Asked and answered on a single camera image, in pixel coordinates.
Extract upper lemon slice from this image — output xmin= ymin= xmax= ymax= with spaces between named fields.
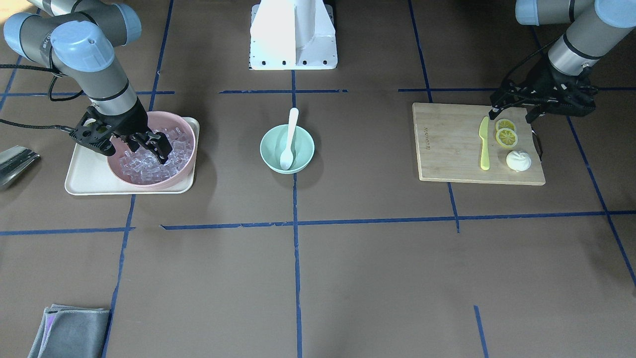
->
xmin=495 ymin=118 xmax=517 ymax=132

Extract wooden cutting board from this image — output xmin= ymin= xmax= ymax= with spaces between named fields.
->
xmin=412 ymin=103 xmax=546 ymax=185

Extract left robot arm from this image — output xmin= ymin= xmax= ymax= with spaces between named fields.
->
xmin=488 ymin=0 xmax=636 ymax=123

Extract lower lemon slice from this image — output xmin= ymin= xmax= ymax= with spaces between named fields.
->
xmin=495 ymin=128 xmax=518 ymax=149

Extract metal scoop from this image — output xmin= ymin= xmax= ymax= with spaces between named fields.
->
xmin=0 ymin=145 xmax=41 ymax=191

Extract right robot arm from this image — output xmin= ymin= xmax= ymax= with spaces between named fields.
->
xmin=3 ymin=0 xmax=172 ymax=164

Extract beige plastic tray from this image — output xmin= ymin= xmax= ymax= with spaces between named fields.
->
xmin=65 ymin=111 xmax=200 ymax=195

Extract lemon slice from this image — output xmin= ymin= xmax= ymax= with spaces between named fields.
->
xmin=495 ymin=128 xmax=518 ymax=149
xmin=495 ymin=118 xmax=517 ymax=132

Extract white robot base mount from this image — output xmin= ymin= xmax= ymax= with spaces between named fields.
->
xmin=248 ymin=0 xmax=338 ymax=71

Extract clear ice cubes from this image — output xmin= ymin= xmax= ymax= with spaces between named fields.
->
xmin=116 ymin=127 xmax=194 ymax=185

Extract yellow plastic knife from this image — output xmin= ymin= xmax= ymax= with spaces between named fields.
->
xmin=478 ymin=116 xmax=490 ymax=171

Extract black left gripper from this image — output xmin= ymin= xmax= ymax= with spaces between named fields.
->
xmin=488 ymin=57 xmax=598 ymax=124

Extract mint green bowl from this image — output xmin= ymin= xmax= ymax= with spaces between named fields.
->
xmin=259 ymin=124 xmax=315 ymax=175

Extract pink bowl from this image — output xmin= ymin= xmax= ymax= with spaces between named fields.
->
xmin=103 ymin=111 xmax=197 ymax=193

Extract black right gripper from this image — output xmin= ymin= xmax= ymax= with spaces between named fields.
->
xmin=70 ymin=99 xmax=172 ymax=165

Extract grey folded cloth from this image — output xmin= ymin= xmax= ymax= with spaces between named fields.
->
xmin=27 ymin=304 xmax=110 ymax=358

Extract white plastic spoon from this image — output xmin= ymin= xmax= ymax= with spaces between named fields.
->
xmin=279 ymin=108 xmax=299 ymax=171

